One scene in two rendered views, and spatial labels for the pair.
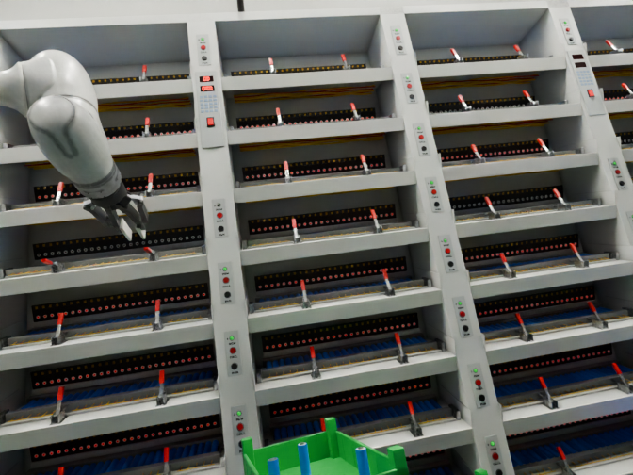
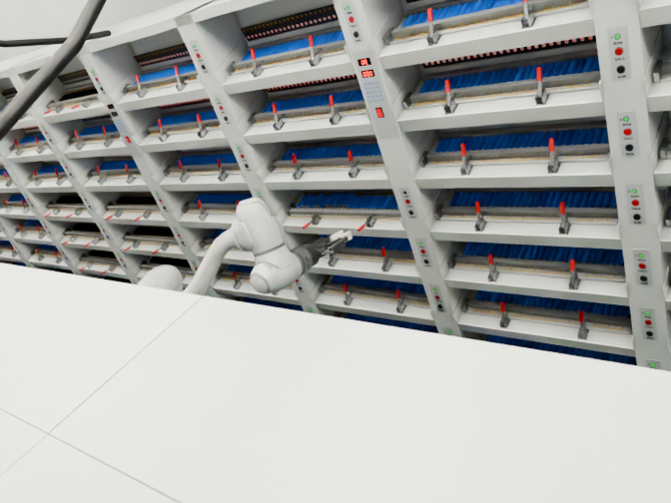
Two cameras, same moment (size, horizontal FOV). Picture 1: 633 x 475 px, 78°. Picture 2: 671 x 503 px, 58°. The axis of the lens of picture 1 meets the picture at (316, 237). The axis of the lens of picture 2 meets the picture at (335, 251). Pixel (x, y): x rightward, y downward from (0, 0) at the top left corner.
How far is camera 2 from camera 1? 1.64 m
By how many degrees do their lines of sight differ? 66
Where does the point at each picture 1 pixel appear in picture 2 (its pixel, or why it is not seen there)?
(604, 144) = not seen: outside the picture
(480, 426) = not seen: hidden behind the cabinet
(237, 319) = (437, 278)
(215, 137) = (387, 128)
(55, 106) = (259, 282)
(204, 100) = (368, 88)
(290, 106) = not seen: hidden behind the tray
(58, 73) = (252, 236)
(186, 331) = (404, 277)
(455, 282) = (646, 294)
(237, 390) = (445, 319)
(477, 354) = (658, 354)
